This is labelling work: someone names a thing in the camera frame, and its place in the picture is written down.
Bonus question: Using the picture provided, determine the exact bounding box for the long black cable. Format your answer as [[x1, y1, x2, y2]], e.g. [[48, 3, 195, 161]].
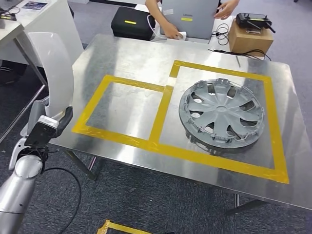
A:
[[209, 48, 272, 62]]

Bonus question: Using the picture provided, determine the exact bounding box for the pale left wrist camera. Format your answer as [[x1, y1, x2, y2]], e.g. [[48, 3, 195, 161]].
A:
[[24, 115, 60, 150]]

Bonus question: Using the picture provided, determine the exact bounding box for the steel workbench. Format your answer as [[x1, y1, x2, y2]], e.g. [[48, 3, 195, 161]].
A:
[[50, 34, 312, 216]]

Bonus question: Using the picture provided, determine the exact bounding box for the grey laptop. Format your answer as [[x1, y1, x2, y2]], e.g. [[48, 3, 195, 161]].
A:
[[159, 0, 220, 40]]

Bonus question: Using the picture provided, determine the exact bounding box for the coiled black cable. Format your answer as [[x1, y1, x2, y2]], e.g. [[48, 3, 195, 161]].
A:
[[211, 23, 230, 46]]

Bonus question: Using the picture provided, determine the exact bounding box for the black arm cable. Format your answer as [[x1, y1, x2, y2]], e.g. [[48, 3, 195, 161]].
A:
[[42, 167, 82, 234]]

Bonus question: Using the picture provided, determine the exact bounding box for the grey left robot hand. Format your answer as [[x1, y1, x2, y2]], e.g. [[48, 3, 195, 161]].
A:
[[20, 99, 73, 138]]

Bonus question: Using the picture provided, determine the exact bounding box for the black router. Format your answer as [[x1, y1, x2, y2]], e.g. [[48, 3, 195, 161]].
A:
[[236, 13, 276, 34]]

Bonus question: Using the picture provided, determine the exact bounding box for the cardboard box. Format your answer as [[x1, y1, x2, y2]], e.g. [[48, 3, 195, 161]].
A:
[[228, 19, 274, 58]]

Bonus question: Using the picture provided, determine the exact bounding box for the white desk cable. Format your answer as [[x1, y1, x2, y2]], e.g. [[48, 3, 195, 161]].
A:
[[147, 14, 169, 42]]

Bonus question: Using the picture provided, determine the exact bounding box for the black carry case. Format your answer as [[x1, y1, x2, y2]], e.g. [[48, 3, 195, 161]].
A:
[[111, 6, 156, 41]]

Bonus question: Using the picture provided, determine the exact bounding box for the yellow floor tape square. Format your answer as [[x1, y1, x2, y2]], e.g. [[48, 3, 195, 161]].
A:
[[97, 219, 152, 234]]

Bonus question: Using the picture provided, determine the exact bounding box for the person's right hand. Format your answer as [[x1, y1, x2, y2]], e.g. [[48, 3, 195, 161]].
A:
[[162, 23, 184, 40]]

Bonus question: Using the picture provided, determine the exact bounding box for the white curved plastic part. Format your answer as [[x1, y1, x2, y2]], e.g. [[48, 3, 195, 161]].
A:
[[27, 31, 74, 118]]

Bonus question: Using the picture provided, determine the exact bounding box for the person's left hand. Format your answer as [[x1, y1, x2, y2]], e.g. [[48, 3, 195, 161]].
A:
[[214, 0, 241, 20]]

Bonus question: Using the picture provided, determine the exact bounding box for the large yellow bench tape rectangle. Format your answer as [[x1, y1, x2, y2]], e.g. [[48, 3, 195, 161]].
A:
[[149, 60, 290, 185]]

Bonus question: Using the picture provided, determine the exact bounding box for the blue printed leaflet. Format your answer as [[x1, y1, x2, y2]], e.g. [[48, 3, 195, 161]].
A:
[[22, 1, 48, 11]]

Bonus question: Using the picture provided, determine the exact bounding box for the small yellow bench tape rectangle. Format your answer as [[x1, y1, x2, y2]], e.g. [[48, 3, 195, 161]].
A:
[[71, 75, 174, 153]]

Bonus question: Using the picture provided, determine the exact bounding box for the grey wheel cover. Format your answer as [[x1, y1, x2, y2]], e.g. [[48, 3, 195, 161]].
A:
[[178, 78, 266, 156]]

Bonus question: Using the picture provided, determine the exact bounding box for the black device yellow label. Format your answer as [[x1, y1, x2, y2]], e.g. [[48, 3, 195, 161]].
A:
[[0, 11, 17, 22]]

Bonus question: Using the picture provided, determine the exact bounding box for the person's hand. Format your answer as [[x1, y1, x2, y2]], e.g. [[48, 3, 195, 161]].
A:
[[162, 23, 184, 40], [214, 0, 241, 20]]

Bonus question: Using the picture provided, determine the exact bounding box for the white office desk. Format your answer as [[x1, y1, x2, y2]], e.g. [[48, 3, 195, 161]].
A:
[[0, 0, 85, 67]]

